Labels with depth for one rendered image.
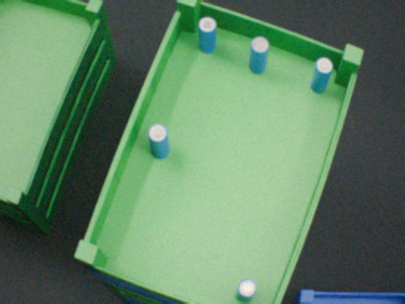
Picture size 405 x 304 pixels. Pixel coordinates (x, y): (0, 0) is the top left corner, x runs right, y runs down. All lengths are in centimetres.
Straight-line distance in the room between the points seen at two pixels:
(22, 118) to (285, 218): 45
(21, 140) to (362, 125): 54
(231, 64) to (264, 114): 6
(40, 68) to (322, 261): 51
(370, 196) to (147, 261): 53
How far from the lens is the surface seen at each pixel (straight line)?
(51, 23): 125
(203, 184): 91
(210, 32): 89
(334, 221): 133
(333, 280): 131
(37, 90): 122
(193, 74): 94
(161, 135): 86
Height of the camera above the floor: 129
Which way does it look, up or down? 75 degrees down
